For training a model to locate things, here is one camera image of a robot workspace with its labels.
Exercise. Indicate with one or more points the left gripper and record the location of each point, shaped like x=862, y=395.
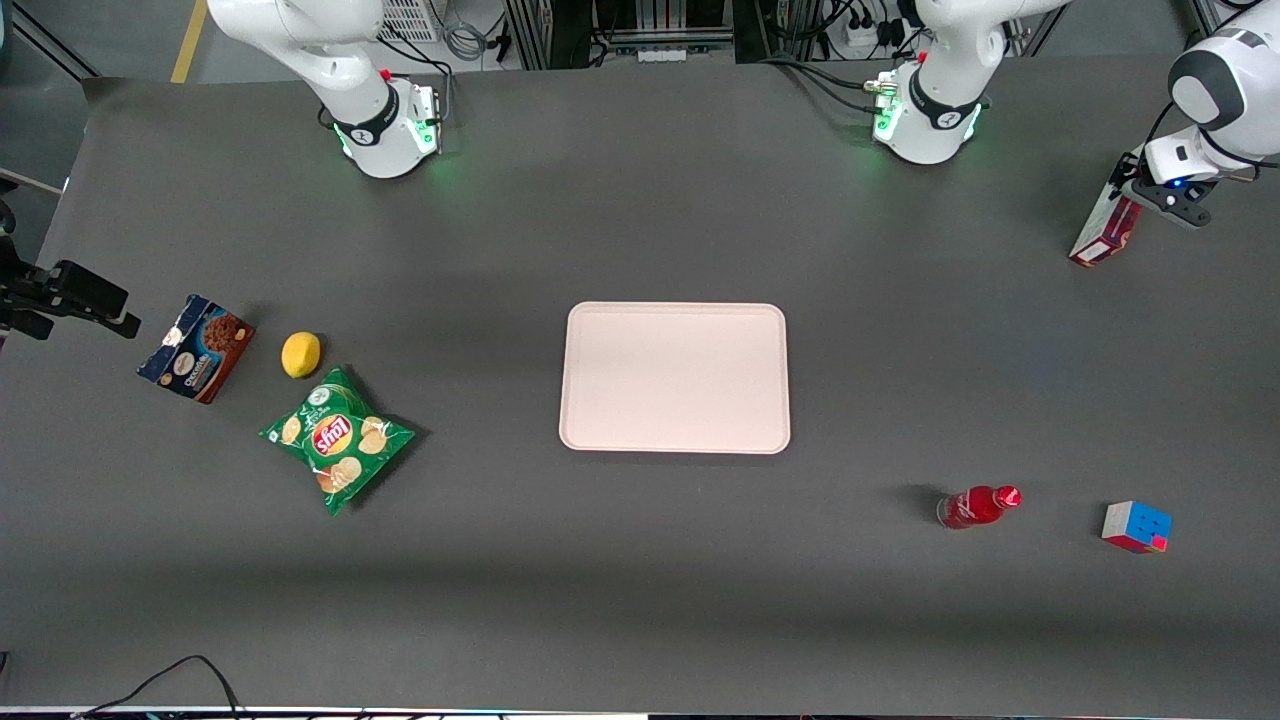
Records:
x=1127, y=176

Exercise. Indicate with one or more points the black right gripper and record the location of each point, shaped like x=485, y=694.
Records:
x=40, y=289

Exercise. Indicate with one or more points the red cookie box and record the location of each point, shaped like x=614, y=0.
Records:
x=1100, y=235

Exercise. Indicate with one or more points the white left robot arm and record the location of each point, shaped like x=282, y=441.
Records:
x=935, y=110

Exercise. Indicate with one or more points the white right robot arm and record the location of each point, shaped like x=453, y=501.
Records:
x=370, y=110

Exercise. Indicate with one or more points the blue chocolate cookie box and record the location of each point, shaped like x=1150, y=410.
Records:
x=198, y=348

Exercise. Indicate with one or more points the white vented box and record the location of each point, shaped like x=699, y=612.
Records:
x=410, y=18

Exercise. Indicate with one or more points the pale pink plastic tray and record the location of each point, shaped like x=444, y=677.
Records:
x=675, y=378

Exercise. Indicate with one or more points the yellow lemon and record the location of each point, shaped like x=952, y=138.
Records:
x=300, y=355

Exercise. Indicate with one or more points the green chips bag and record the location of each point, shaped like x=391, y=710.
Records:
x=337, y=440

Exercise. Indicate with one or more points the white power strip with plugs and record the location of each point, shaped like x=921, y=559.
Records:
x=862, y=35

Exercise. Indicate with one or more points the colourful puzzle cube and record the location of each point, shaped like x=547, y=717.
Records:
x=1136, y=527

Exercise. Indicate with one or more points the red soda bottle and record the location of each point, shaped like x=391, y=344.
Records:
x=975, y=508

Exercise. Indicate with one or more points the small white power strip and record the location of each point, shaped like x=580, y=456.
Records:
x=664, y=54

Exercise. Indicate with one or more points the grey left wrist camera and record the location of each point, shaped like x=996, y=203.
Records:
x=1185, y=205

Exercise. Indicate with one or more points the black metal rack frame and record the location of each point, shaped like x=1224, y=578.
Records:
x=560, y=30

